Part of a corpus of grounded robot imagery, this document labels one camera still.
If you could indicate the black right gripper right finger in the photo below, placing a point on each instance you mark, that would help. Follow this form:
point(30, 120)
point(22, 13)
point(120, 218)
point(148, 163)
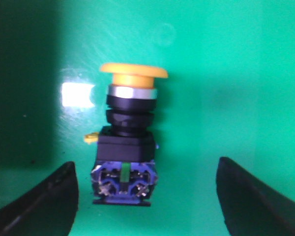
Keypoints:
point(249, 206)

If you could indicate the yellow mushroom push button switch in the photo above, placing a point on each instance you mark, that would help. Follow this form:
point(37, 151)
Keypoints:
point(124, 171)

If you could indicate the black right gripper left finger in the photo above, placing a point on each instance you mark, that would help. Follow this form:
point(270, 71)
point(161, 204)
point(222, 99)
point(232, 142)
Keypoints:
point(49, 209)

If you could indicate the green conveyor belt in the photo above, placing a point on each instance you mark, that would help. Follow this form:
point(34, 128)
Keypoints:
point(230, 92)

